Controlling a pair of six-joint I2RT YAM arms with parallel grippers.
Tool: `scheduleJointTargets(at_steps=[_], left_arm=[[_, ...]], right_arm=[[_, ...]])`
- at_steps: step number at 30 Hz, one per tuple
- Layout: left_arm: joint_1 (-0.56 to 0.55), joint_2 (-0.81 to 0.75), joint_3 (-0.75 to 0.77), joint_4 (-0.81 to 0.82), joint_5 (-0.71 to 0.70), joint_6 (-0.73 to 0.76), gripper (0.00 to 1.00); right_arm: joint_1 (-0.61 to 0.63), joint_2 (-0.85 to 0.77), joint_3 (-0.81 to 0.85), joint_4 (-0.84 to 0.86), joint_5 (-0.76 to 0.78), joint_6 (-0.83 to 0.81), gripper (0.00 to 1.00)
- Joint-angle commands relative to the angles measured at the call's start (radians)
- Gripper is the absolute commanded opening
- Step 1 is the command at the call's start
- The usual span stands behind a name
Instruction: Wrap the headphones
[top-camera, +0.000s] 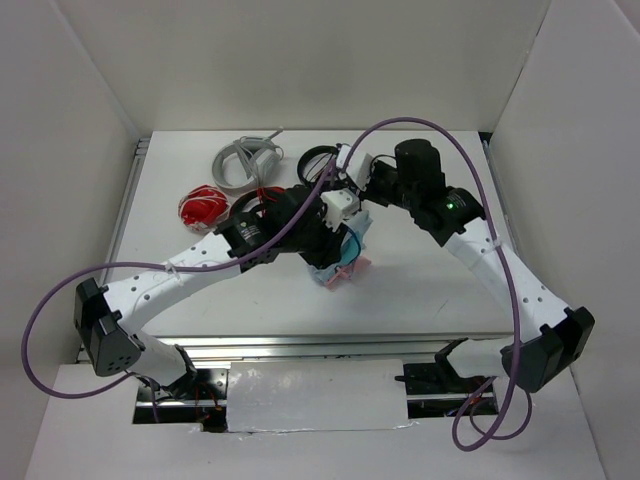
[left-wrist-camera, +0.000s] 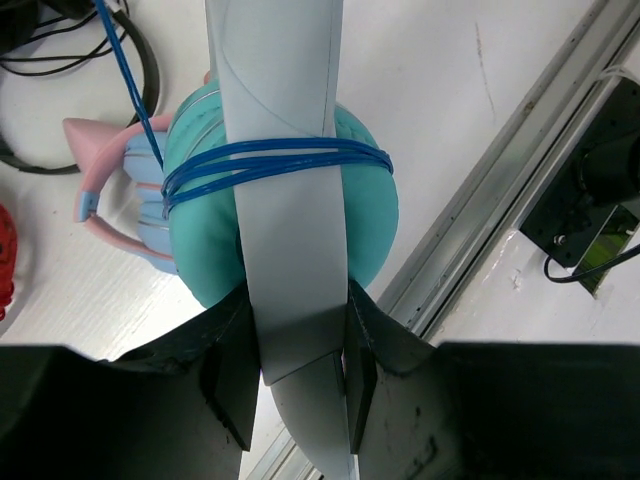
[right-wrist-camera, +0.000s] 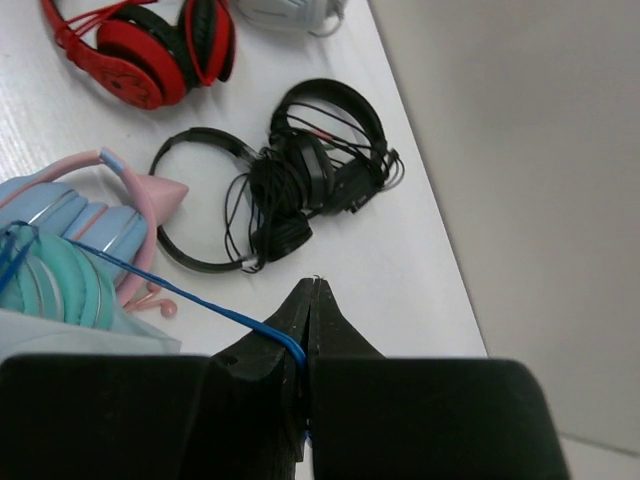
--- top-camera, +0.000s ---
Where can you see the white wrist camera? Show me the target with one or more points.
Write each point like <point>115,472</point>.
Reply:
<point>340,205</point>
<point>354,176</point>

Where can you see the aluminium rail frame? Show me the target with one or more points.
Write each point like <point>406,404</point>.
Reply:
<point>310,347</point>

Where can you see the blue pink cat headphones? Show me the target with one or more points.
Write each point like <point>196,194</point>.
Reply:
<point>332,277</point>

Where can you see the teal cat ear headphones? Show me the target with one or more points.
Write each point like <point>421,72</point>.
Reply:
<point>353,241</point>

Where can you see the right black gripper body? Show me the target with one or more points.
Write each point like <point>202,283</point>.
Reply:
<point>385,188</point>

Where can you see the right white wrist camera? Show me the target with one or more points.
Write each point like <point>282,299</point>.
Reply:
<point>354,176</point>

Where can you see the white foil covered plate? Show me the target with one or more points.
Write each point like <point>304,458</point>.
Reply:
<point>327,395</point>

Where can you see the black headphones upper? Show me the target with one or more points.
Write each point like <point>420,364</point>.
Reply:
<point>312,163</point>

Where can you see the white grey headphones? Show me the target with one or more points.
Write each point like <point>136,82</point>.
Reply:
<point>258,156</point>

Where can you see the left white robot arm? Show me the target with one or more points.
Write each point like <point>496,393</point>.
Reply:
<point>110,318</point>

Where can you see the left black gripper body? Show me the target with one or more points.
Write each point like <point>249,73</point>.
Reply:
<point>315,242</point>

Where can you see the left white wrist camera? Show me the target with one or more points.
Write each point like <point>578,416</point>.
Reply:
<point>340,205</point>

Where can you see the red black headphones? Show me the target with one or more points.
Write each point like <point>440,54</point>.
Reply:
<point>257,199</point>

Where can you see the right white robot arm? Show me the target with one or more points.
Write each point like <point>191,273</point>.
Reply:
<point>548,335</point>

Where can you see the folded red headphones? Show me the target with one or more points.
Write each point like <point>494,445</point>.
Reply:
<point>203,208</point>

